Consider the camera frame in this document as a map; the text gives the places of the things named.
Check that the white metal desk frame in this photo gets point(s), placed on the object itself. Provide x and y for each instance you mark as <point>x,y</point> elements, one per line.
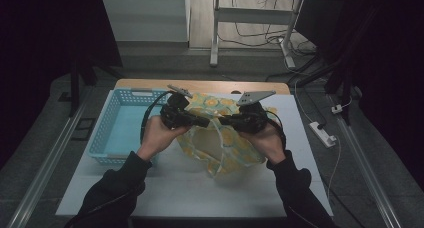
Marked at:
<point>250,15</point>

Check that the small white adapter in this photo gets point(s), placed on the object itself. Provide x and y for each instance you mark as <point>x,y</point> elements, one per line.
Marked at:
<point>337,109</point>

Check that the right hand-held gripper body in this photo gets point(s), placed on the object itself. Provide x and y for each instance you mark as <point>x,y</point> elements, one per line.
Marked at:
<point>255,118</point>

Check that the blue plastic basket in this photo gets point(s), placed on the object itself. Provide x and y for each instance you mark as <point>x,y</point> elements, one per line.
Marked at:
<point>120,131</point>

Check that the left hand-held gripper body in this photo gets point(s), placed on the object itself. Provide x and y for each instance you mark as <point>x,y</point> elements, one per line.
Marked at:
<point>175,113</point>

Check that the black metal stand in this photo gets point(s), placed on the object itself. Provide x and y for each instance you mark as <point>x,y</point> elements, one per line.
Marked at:
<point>340,74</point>
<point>75,88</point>

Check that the white cabinet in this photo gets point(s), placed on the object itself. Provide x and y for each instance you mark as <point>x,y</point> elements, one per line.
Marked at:
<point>143,18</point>

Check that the aluminium floor rail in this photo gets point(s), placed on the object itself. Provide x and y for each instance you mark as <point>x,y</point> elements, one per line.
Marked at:
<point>50,161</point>
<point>366,168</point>

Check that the person's left hand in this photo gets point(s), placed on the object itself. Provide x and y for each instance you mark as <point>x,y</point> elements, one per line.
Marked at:
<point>156,136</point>

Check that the orange print cloth bag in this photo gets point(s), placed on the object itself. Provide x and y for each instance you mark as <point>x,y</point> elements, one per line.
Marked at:
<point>233,148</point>

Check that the person's right hand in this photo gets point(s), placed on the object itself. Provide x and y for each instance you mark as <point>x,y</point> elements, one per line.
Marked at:
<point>270,143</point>

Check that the white power strip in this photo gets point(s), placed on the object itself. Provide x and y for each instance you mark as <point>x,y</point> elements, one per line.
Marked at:
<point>322,134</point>

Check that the white table mat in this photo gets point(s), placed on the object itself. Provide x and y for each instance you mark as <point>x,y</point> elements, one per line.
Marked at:
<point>300,161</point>

